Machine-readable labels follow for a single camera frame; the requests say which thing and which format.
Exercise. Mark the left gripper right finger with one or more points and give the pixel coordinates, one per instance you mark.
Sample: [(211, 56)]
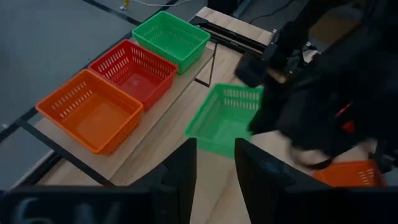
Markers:
[(258, 186)]

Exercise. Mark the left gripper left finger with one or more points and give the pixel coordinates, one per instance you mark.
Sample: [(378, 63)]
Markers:
[(177, 186)]

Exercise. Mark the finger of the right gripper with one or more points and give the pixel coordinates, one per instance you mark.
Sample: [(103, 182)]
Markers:
[(264, 121), (253, 70)]

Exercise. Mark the green plastic basket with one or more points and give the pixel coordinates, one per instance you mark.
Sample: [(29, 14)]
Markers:
[(217, 127), (174, 40)]

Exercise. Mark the orange plastic basket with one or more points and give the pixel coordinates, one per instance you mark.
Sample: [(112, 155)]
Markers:
[(348, 174), (93, 118)]

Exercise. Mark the red plastic basket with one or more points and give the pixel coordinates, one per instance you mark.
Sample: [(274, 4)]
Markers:
[(133, 77)]

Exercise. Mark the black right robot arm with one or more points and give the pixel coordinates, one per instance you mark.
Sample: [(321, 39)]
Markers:
[(357, 37)]

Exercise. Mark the wooden shelf with black legs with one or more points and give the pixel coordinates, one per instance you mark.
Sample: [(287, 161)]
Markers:
[(182, 83)]

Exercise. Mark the yellow plug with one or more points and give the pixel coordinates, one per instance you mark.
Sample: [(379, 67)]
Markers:
[(126, 3)]

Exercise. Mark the black rig frame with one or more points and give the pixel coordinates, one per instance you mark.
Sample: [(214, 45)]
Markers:
[(230, 34)]

